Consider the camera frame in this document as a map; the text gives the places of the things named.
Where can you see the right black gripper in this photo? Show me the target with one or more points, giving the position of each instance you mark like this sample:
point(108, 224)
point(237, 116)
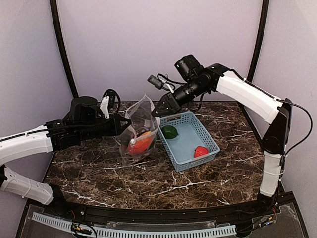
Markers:
point(171, 103)

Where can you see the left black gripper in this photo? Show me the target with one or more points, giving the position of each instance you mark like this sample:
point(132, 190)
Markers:
point(117, 129)

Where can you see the green pepper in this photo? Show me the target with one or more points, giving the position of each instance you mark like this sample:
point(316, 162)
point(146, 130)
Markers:
point(169, 132)

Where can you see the light blue plastic basket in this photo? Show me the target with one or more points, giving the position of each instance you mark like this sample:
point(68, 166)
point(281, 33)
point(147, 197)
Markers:
point(191, 134)

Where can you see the clear zip top bag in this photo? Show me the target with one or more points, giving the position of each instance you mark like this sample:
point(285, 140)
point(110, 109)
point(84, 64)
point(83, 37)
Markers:
point(141, 121)

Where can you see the orange persimmon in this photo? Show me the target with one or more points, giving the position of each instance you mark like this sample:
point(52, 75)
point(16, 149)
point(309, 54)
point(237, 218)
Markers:
point(140, 144)

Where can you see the red apple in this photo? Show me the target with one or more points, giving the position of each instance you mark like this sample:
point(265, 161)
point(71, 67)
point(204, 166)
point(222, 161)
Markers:
point(200, 151)

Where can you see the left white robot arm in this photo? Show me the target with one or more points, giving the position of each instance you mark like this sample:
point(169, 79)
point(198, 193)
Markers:
point(53, 136)

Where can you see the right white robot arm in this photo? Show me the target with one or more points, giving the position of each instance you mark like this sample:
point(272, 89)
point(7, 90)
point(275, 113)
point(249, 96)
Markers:
point(272, 109)

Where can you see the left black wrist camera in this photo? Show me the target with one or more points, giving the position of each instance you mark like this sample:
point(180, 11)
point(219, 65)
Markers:
point(84, 109)

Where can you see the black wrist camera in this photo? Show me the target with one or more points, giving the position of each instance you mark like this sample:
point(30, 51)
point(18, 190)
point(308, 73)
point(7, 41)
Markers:
point(84, 109)
point(188, 67)

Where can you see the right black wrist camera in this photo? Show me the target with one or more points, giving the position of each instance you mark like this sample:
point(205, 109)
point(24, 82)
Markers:
point(188, 67)

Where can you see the left black frame post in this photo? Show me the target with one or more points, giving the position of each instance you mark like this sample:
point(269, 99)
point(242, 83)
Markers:
point(62, 48)

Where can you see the black frame post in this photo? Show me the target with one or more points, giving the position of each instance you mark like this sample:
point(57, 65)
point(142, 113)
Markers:
point(62, 48)
point(259, 40)

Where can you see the black front rail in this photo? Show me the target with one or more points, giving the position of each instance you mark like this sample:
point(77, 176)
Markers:
point(236, 213)

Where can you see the white slotted cable duct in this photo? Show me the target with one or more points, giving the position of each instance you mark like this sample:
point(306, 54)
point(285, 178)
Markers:
point(137, 230)

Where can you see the right black frame post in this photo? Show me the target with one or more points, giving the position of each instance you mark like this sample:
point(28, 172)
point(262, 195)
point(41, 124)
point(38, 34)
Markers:
point(259, 40)

